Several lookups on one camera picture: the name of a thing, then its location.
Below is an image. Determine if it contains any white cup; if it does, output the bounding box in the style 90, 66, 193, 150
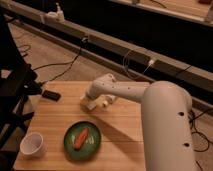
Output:
20, 132, 46, 157

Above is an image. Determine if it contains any black cables right floor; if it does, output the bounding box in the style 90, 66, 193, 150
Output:
188, 108, 213, 171

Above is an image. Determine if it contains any black cable on floor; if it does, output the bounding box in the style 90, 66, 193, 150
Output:
32, 37, 89, 84

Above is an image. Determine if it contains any green plate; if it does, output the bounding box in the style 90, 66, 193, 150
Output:
63, 121, 101, 161

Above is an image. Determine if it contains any black stand left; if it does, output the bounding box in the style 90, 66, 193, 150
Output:
0, 9, 42, 171

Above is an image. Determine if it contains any orange carrot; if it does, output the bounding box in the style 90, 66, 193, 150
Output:
74, 128, 89, 149

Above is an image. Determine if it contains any black rectangular device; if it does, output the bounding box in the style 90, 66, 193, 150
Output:
42, 90, 61, 101

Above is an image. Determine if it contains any white bottle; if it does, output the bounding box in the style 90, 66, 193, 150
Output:
102, 95, 116, 107

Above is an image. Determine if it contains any white object on rail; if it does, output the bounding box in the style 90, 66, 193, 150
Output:
45, 4, 65, 22

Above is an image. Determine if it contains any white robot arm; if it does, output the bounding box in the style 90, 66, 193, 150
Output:
81, 74, 197, 171

